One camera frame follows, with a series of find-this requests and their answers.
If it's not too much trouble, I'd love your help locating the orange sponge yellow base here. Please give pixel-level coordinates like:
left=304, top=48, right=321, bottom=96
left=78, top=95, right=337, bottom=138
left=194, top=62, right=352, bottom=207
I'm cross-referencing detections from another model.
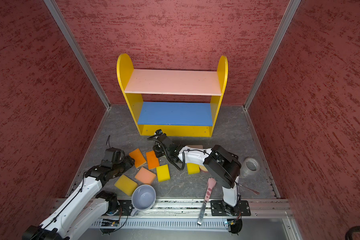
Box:
left=146, top=151, right=160, bottom=170
left=129, top=148, right=147, bottom=169

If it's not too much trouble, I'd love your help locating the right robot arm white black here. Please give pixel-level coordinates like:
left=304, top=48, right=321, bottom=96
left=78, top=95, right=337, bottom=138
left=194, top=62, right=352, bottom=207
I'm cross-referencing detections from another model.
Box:
left=147, top=132, right=242, bottom=207

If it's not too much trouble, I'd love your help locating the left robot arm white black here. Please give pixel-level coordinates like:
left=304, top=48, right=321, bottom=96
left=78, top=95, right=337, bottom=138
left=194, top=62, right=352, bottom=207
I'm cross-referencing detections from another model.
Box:
left=22, top=156, right=135, bottom=240

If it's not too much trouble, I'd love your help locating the yellow shelf unit pink blue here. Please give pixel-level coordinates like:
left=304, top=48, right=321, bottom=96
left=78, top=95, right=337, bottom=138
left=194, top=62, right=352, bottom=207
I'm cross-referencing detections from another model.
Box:
left=117, top=54, right=229, bottom=138

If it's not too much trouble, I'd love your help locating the large yellow sponge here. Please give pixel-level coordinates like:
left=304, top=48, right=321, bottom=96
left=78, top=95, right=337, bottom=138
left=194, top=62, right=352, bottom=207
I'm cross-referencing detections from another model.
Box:
left=114, top=175, right=138, bottom=197

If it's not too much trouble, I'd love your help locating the yellow square sponge middle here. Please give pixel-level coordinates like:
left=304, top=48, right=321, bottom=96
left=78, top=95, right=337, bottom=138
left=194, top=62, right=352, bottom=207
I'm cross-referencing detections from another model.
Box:
left=156, top=165, right=171, bottom=183

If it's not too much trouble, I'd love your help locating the yellow square sponge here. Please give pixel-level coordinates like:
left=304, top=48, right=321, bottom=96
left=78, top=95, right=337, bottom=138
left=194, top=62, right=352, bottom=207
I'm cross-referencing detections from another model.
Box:
left=187, top=163, right=200, bottom=175
left=156, top=165, right=171, bottom=183

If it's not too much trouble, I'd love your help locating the salmon orange sponge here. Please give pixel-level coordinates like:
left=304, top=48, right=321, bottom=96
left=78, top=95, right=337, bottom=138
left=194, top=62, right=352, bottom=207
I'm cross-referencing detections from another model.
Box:
left=135, top=167, right=157, bottom=185

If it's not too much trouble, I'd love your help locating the beige pink sponge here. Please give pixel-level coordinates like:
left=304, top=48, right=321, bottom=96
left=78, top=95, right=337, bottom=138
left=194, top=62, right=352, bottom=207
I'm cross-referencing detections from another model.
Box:
left=188, top=145, right=204, bottom=150

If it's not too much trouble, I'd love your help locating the yellow square sponge right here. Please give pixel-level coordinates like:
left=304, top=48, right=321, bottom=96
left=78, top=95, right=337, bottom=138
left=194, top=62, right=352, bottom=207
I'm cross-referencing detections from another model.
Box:
left=187, top=163, right=200, bottom=175

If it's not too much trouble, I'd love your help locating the grey blue mug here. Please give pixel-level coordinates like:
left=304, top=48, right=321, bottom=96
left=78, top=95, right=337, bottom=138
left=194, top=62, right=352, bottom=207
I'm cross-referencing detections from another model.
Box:
left=131, top=185, right=157, bottom=217

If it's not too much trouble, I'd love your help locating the smiley face yellow sponge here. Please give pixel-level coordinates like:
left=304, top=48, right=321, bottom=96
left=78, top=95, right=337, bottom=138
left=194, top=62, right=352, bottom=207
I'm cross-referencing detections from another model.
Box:
left=199, top=165, right=208, bottom=172

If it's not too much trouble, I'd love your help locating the grey tape roll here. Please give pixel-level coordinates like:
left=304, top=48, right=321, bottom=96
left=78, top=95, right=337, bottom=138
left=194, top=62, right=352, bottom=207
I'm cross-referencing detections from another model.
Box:
left=241, top=157, right=261, bottom=176

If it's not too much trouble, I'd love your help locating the small red stick tool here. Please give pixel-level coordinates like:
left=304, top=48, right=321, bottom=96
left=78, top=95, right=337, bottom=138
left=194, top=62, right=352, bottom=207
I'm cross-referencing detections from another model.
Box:
left=239, top=184, right=260, bottom=195

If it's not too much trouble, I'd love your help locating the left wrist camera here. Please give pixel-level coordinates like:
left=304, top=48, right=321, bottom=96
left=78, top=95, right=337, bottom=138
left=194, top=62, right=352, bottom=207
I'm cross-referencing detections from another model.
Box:
left=103, top=147, right=125, bottom=164

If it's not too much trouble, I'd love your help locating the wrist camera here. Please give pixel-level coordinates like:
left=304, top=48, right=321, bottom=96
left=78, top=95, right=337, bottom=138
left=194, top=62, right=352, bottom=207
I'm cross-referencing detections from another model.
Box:
left=103, top=147, right=125, bottom=164
left=155, top=129, right=163, bottom=136

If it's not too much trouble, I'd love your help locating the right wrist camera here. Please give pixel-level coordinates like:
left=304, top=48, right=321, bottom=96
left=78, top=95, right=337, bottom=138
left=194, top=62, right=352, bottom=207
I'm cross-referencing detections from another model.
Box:
left=155, top=129, right=163, bottom=136

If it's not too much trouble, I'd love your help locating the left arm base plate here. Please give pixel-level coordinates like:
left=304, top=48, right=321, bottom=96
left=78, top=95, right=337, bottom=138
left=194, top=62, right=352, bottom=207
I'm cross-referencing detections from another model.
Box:
left=106, top=200, right=133, bottom=216

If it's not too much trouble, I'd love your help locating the pink handled knife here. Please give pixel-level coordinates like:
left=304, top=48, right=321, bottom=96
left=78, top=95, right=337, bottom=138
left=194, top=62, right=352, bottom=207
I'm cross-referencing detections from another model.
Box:
left=197, top=178, right=216, bottom=226

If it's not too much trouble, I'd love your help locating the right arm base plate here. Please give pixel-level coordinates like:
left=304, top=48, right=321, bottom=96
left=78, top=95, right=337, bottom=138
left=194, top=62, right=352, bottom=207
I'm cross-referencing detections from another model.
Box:
left=210, top=200, right=251, bottom=217

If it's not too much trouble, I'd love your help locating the black cable corner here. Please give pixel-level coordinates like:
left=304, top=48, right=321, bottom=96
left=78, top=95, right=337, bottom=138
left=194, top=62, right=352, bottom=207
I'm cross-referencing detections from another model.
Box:
left=344, top=225, right=360, bottom=240

